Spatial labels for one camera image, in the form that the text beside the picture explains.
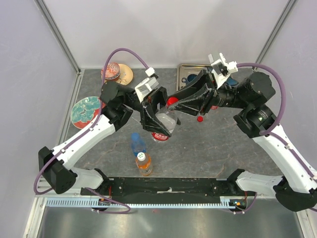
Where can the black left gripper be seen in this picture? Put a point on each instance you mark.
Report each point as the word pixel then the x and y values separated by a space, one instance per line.
pixel 149 120

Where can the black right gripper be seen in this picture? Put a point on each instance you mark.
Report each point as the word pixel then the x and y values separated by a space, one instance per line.
pixel 202 102

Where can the clear bottle red cap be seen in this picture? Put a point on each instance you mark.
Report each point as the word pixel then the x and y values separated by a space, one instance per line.
pixel 169 119

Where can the orange drink bottle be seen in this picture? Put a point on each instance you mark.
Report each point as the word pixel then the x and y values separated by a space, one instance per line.
pixel 144 163

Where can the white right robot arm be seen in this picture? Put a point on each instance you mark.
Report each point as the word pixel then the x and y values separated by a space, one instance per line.
pixel 296 187

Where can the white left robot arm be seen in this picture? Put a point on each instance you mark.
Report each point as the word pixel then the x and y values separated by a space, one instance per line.
pixel 118 104

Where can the blue water bottle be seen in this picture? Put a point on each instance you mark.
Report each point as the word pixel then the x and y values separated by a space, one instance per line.
pixel 137 144

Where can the blue ceramic cup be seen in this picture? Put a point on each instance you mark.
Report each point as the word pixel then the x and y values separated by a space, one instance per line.
pixel 188 79

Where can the silver metal tray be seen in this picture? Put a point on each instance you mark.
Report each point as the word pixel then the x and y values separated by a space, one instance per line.
pixel 184 70

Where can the blue star-shaped dish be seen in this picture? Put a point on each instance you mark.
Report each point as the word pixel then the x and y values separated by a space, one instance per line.
pixel 231 82

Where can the beige floral plate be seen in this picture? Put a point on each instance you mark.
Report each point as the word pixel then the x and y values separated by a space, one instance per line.
pixel 126 75

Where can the red patterned bowl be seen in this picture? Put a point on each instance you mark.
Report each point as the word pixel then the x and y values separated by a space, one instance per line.
pixel 112 71

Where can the teal red floral plate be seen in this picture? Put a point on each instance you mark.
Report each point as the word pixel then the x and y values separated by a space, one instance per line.
pixel 84 111

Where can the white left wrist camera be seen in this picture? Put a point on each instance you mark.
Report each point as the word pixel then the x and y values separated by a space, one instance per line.
pixel 147 85

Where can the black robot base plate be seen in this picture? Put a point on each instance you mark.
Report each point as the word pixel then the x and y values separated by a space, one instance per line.
pixel 169 190

